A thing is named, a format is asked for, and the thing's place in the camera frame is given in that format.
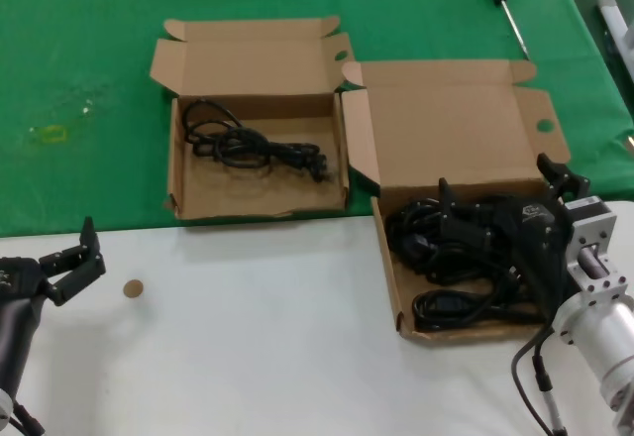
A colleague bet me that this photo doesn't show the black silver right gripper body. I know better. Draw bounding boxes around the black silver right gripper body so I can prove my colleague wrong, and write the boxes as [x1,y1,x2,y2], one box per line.
[494,192,623,321]

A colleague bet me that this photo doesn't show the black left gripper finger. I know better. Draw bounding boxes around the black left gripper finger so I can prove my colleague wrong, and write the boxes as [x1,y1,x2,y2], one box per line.
[47,255,107,307]
[38,216,104,272]

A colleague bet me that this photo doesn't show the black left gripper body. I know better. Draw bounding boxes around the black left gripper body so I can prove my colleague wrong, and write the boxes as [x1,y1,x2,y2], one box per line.
[0,256,53,304]

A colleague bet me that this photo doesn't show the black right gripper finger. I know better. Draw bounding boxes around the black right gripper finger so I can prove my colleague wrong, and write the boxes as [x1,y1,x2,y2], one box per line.
[535,153,591,202]
[437,176,496,249]

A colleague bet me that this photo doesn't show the black power cable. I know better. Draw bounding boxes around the black power cable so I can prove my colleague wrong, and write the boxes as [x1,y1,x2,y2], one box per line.
[184,100,331,183]
[385,200,524,287]
[412,288,546,333]

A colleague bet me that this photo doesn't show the larger open cardboard box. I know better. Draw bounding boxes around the larger open cardboard box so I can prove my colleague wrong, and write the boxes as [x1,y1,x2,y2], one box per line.
[340,58,571,343]

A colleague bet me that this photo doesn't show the smaller open cardboard box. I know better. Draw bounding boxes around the smaller open cardboard box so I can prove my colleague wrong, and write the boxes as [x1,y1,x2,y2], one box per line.
[149,14,357,222]

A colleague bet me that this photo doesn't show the grey aluminium profile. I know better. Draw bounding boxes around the grey aluminium profile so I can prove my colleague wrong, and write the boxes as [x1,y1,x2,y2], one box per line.
[596,0,634,90]

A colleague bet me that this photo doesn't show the green table cloth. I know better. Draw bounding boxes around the green table cloth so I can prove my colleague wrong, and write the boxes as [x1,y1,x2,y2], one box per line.
[0,0,634,239]

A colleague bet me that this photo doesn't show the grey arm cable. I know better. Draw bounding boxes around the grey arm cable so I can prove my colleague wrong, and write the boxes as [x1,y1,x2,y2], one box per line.
[511,325,556,436]

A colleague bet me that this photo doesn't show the arm cable with metal connector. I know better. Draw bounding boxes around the arm cable with metal connector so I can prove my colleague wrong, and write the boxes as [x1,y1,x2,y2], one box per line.
[531,351,567,436]

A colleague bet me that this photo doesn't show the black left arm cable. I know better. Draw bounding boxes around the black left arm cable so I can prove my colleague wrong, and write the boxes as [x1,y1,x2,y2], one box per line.
[7,398,46,436]

